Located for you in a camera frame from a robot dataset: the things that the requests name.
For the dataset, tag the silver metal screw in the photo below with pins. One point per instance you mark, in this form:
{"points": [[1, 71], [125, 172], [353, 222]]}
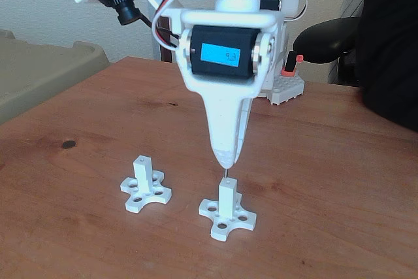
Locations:
{"points": [[225, 173]]}

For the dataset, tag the orange and black clamp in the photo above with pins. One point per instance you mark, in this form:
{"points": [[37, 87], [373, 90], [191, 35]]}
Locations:
{"points": [[290, 63]]}

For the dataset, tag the black chair armrest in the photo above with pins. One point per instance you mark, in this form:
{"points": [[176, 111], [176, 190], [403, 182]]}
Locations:
{"points": [[323, 40]]}

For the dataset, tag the person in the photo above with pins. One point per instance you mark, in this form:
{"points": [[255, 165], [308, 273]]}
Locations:
{"points": [[392, 47]]}

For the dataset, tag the beige plastic bin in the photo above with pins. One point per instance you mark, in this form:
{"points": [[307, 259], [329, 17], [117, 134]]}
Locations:
{"points": [[39, 73]]}

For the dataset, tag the white studded base plate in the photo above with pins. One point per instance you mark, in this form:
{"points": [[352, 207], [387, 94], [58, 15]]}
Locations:
{"points": [[287, 91]]}

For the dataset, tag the brown wooden post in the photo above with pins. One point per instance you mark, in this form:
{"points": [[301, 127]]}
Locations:
{"points": [[166, 53]]}

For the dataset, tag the white cross-base post stand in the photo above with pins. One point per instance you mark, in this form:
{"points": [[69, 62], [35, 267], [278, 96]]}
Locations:
{"points": [[227, 197], [143, 174]]}

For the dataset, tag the black chair frame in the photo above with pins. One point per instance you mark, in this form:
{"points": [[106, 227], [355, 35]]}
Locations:
{"points": [[346, 70]]}

